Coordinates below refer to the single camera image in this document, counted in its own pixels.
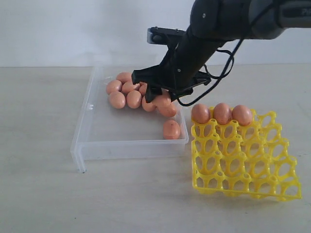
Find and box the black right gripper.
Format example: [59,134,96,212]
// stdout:
[132,49,211,103]

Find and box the brown egg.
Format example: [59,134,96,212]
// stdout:
[126,90,142,109]
[213,103,232,125]
[106,80,122,95]
[138,83,147,96]
[163,120,181,140]
[116,72,132,83]
[191,103,210,124]
[109,91,126,109]
[141,96,156,112]
[121,81,140,95]
[152,93,172,108]
[157,103,177,117]
[232,105,253,126]

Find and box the clear plastic storage box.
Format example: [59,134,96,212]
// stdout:
[70,63,189,173]

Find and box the yellow plastic egg tray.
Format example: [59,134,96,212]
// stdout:
[191,111,302,201]

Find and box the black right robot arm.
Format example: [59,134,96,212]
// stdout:
[132,0,311,102]

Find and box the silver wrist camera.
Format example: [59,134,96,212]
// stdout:
[147,27,185,46]

